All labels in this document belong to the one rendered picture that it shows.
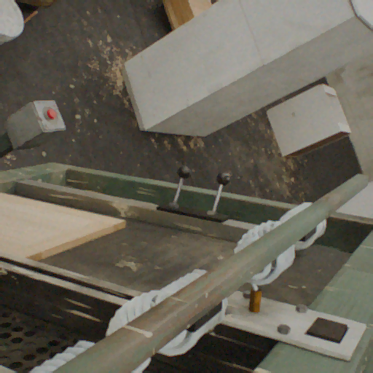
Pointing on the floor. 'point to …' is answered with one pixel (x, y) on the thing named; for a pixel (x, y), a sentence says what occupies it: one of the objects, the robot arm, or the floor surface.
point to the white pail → (10, 20)
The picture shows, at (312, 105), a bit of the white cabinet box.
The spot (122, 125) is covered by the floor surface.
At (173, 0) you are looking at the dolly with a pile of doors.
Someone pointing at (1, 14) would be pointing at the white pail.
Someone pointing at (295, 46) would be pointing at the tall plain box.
